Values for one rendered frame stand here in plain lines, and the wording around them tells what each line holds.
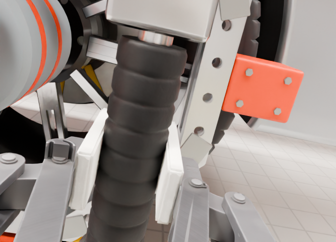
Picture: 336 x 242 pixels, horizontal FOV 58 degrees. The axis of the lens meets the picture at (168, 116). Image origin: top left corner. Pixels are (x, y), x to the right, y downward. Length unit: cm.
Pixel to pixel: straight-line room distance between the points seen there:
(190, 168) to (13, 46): 18
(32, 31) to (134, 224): 19
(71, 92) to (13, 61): 43
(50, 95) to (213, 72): 26
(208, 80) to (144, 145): 23
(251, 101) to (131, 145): 26
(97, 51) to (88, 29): 3
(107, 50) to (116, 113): 33
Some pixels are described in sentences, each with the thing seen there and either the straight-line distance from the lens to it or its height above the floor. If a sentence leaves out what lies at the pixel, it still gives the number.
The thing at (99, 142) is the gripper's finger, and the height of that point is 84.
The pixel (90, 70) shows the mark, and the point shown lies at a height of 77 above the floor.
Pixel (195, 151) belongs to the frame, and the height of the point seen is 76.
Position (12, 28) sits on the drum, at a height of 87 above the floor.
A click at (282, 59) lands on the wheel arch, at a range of 60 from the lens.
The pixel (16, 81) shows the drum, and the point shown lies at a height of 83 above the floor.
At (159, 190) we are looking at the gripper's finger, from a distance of 16.
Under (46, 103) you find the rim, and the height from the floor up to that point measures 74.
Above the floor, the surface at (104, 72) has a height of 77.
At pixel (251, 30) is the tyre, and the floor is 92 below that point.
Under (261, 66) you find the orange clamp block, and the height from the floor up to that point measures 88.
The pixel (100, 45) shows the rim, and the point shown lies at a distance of 48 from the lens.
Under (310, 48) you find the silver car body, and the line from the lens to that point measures 61.
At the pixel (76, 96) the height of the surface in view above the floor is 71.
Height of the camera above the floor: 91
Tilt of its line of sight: 17 degrees down
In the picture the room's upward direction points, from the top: 13 degrees clockwise
